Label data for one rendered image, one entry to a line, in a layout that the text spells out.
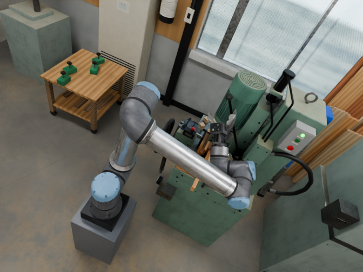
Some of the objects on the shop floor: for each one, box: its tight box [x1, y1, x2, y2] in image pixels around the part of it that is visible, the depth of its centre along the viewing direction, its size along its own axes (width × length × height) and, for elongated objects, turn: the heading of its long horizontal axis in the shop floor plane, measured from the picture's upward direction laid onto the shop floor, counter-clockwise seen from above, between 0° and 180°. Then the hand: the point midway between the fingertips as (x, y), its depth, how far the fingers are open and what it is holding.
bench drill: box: [0, 0, 72, 85], centre depth 245 cm, size 48×62×158 cm
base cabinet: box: [152, 175, 244, 247], centre depth 203 cm, size 45×58×71 cm
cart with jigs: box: [40, 49, 129, 134], centre depth 255 cm, size 66×57×64 cm
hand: (222, 110), depth 126 cm, fingers open, 14 cm apart
